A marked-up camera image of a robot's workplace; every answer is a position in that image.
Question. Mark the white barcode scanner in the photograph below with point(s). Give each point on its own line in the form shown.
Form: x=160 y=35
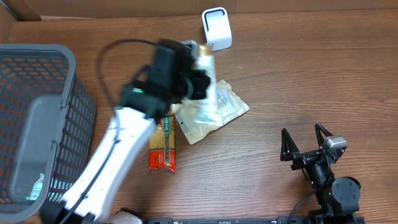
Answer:
x=217 y=28

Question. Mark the grey plastic mesh basket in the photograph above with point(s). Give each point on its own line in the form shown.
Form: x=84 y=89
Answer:
x=47 y=121

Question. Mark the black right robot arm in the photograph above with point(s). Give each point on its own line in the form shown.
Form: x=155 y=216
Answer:
x=338 y=199

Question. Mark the orange spaghetti packet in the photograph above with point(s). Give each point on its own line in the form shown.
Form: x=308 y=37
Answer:
x=162 y=145

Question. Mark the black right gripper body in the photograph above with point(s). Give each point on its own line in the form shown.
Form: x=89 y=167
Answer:
x=306 y=157

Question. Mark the white tube with gold cap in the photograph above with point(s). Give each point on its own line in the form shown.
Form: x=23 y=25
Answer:
x=207 y=109

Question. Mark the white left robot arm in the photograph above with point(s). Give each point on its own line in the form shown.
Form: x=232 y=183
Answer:
x=146 y=99

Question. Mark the clear plastic pouch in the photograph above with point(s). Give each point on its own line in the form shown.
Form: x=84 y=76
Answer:
x=230 y=106

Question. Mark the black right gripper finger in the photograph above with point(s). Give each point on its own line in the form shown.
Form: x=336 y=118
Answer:
x=321 y=133
x=289 y=150

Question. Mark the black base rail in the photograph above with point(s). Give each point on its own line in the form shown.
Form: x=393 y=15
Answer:
x=278 y=220

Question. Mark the teal snack wrapper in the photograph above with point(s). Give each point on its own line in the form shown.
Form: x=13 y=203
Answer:
x=36 y=189

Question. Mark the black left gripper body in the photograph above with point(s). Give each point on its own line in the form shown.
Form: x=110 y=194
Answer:
x=200 y=83

